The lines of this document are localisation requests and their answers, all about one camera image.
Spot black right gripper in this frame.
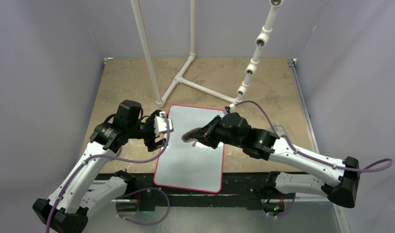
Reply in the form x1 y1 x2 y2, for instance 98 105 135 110
189 115 244 150

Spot pink framed whiteboard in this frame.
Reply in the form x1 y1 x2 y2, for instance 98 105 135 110
154 105 224 193

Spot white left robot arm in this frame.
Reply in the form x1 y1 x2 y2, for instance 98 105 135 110
33 100 173 233

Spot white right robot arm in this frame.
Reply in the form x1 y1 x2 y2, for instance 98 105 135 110
189 113 360 208

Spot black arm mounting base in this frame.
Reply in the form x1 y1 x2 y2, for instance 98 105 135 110
103 172 296 211

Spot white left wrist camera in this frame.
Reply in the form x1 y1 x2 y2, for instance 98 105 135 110
154 112 174 137

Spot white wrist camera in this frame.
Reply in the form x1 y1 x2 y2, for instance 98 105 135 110
154 112 174 137
224 103 236 115

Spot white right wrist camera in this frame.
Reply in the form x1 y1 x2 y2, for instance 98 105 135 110
224 103 236 115

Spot white PVC pipe frame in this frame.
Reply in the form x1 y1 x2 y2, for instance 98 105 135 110
130 0 283 108

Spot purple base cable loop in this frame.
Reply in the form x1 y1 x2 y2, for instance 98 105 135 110
115 187 171 226

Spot aluminium rail frame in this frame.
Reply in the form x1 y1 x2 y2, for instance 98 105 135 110
49 58 351 233

